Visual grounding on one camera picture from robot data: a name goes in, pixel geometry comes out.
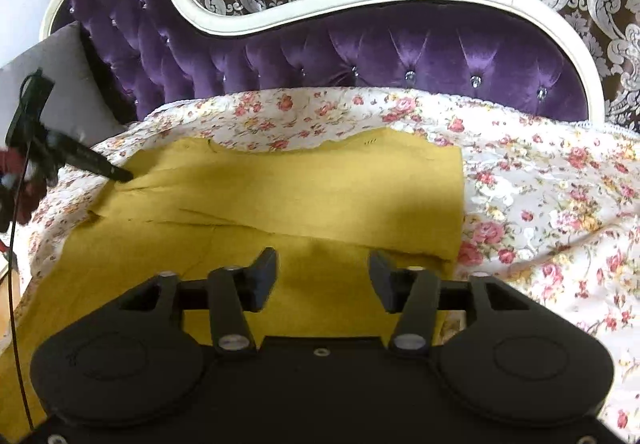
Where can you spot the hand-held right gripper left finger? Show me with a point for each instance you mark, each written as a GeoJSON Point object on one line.
{"type": "Point", "coordinates": [264, 276]}

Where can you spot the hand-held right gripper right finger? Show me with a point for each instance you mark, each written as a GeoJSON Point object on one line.
{"type": "Point", "coordinates": [381, 276]}

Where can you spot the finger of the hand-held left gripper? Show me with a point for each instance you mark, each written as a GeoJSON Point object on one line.
{"type": "Point", "coordinates": [95, 163]}

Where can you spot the mustard yellow knit garment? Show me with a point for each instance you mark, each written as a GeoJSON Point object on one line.
{"type": "Point", "coordinates": [280, 194]}

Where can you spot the grey pillow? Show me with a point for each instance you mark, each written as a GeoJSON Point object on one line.
{"type": "Point", "coordinates": [75, 89]}

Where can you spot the floral quilted blanket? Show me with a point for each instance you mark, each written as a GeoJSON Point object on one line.
{"type": "Point", "coordinates": [550, 204]}

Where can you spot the purple tufted headboard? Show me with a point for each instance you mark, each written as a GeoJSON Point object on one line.
{"type": "Point", "coordinates": [400, 54]}

